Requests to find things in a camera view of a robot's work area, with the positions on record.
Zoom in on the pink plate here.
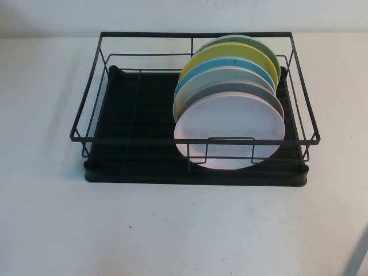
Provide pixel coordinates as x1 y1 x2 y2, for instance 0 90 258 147
173 94 286 171

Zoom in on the grey plate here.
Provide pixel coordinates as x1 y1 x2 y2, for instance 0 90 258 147
176 80 286 122

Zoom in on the blue plate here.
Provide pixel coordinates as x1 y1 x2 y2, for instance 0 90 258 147
174 58 277 96

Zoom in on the pale off-white plate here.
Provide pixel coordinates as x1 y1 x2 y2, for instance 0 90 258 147
172 66 277 122

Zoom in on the yellow plate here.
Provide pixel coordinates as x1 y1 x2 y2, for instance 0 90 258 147
178 43 279 87

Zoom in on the green plate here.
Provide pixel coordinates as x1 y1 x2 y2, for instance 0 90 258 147
200 34 281 85

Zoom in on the black plastic drip tray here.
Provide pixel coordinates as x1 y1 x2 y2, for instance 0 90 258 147
83 65 312 186

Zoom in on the black wire dish rack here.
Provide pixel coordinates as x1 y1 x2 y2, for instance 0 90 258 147
68 30 322 166

